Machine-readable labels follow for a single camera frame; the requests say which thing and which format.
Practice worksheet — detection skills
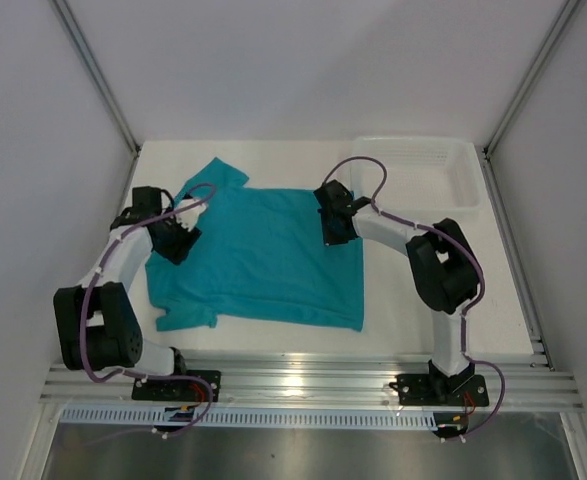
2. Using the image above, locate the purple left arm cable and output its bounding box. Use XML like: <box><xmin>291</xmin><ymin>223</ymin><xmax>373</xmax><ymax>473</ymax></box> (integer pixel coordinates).
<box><xmin>80</xmin><ymin>182</ymin><xmax>219</xmax><ymax>444</ymax></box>

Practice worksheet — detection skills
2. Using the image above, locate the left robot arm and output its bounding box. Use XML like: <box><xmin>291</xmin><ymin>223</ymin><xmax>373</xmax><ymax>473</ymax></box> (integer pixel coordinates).
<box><xmin>53</xmin><ymin>186</ymin><xmax>207</xmax><ymax>400</ymax></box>

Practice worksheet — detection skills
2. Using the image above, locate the aluminium rail beam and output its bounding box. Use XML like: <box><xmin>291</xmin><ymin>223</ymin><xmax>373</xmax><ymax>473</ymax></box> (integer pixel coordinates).
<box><xmin>39</xmin><ymin>349</ymin><xmax>585</xmax><ymax>412</ymax></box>

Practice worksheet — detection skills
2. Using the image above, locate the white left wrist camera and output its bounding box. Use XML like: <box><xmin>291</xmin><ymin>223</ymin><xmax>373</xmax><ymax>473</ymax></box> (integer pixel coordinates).
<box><xmin>174</xmin><ymin>195</ymin><xmax>208</xmax><ymax>232</ymax></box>

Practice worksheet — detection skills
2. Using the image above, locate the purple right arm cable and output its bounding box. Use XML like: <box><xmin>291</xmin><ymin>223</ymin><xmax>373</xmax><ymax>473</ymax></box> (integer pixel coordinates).
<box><xmin>322</xmin><ymin>155</ymin><xmax>507</xmax><ymax>444</ymax></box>

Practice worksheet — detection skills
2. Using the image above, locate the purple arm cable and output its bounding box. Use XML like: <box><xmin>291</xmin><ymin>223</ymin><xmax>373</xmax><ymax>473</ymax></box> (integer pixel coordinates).
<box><xmin>80</xmin><ymin>182</ymin><xmax>219</xmax><ymax>444</ymax></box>
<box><xmin>322</xmin><ymin>155</ymin><xmax>507</xmax><ymax>444</ymax></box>

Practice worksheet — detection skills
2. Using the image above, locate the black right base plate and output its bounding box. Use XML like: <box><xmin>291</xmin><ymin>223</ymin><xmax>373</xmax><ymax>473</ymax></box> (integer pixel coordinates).
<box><xmin>389</xmin><ymin>374</ymin><xmax>489</xmax><ymax>407</ymax></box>

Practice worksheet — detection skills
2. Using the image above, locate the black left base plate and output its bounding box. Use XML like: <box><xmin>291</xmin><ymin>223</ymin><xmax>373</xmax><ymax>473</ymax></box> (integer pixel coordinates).
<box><xmin>131</xmin><ymin>370</ymin><xmax>222</xmax><ymax>403</ymax></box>

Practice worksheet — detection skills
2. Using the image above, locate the white perforated plastic basket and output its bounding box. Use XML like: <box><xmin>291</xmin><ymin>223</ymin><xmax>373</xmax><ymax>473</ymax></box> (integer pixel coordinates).
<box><xmin>349</xmin><ymin>136</ymin><xmax>487</xmax><ymax>223</ymax></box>

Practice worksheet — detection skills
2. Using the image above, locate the aluminium frame post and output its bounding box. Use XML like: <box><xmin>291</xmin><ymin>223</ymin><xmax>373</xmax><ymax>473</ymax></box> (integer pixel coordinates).
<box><xmin>50</xmin><ymin>0</ymin><xmax>142</xmax><ymax>156</ymax></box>
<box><xmin>483</xmin><ymin>0</ymin><xmax>586</xmax><ymax>159</ymax></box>

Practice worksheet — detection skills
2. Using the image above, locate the right aluminium frame post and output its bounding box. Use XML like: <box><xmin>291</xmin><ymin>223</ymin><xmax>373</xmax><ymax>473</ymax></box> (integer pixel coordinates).
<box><xmin>483</xmin><ymin>0</ymin><xmax>586</xmax><ymax>159</ymax></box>

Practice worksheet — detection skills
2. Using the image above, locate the white slotted cable duct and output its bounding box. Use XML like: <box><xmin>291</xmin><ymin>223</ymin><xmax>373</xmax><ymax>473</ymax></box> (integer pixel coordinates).
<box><xmin>60</xmin><ymin>404</ymin><xmax>437</xmax><ymax>431</ymax></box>

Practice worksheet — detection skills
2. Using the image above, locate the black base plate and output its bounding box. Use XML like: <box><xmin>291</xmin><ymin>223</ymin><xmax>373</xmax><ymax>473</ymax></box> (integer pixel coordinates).
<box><xmin>131</xmin><ymin>370</ymin><xmax>222</xmax><ymax>403</ymax></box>
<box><xmin>389</xmin><ymin>374</ymin><xmax>489</xmax><ymax>407</ymax></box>

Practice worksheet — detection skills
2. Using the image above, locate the left aluminium frame post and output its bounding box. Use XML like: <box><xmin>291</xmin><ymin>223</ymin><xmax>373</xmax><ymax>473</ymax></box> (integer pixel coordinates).
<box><xmin>50</xmin><ymin>0</ymin><xmax>142</xmax><ymax>156</ymax></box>

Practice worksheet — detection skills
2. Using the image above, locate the teal t shirt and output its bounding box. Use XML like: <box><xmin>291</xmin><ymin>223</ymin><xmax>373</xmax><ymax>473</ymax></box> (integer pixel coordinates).
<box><xmin>145</xmin><ymin>158</ymin><xmax>365</xmax><ymax>332</ymax></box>

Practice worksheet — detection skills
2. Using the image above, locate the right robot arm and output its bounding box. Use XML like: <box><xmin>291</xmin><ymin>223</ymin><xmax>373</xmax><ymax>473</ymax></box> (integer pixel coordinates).
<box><xmin>314</xmin><ymin>180</ymin><xmax>484</xmax><ymax>404</ymax></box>

